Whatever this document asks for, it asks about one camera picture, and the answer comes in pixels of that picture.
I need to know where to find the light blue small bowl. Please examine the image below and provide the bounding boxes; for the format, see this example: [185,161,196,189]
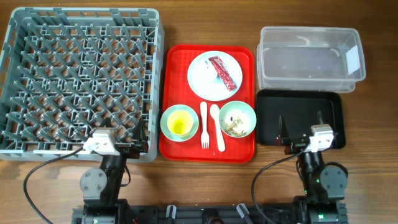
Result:
[160,105,199,142]

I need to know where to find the yellow plastic cup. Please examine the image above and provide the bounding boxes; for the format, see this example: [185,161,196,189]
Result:
[167,110,193,137]

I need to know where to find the pale green bowl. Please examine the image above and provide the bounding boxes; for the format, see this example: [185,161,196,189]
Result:
[220,101,257,138]

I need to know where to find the rice and peanut shell scraps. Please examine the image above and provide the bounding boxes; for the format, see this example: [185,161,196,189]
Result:
[221,109,251,138]

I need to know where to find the white plastic fork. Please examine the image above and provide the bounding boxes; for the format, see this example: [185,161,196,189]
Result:
[200,101,210,149]

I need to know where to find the red snack wrapper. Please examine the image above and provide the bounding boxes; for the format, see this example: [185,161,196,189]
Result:
[208,56,237,91]

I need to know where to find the white napkin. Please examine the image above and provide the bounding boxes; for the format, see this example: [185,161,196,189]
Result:
[200,59,218,83]

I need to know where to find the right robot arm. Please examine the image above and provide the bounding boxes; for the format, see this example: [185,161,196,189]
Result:
[276,113,348,224]

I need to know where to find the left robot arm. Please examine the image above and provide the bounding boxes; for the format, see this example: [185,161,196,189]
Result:
[72,118,149,224]

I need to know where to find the grey plastic dishwasher rack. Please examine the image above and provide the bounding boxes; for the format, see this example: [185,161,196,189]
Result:
[1,7,165,162]

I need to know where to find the black plastic tray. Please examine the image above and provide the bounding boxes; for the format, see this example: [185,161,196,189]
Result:
[256,89,346,149]

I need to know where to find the red plastic serving tray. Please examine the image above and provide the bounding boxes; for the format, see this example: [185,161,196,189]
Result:
[159,44,256,164]

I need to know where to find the clear plastic bin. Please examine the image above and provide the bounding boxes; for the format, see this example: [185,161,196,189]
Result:
[256,26,366,92]

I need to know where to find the white plastic spoon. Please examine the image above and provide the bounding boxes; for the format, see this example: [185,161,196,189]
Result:
[210,104,226,152]

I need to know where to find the light blue round plate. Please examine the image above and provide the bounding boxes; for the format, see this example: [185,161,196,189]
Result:
[187,51,243,101]

